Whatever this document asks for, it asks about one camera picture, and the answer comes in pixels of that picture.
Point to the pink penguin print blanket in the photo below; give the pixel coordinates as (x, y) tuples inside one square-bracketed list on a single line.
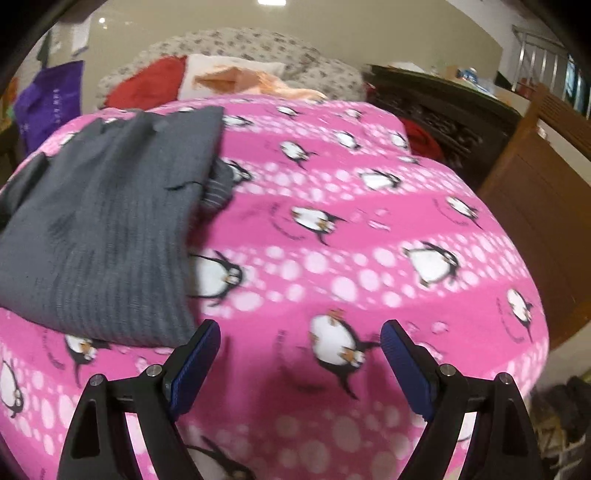
[(346, 258)]

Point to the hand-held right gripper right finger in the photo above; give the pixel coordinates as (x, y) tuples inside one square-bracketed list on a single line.
[(408, 364)]

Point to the metal stair railing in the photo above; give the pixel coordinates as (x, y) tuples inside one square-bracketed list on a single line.
[(540, 60)]

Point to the white orange pillow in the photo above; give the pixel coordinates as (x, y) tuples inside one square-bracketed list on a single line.
[(244, 78)]

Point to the brown wooden bed frame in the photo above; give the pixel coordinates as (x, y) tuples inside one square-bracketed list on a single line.
[(540, 207)]

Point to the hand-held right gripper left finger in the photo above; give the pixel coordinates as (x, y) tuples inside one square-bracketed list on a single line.
[(196, 364)]

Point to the red cloth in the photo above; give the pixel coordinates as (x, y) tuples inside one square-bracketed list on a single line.
[(420, 136)]

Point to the red pillow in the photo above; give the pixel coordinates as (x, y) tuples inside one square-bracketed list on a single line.
[(147, 81)]

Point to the dark carved wooden cabinet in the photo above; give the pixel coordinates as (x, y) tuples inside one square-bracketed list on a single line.
[(443, 115)]

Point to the purple tote bag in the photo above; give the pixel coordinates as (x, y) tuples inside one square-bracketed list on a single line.
[(46, 104)]

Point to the pile of shoes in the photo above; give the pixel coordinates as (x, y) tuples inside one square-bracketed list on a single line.
[(558, 415)]

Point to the grey striped sweater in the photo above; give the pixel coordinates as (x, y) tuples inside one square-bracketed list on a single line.
[(106, 221)]

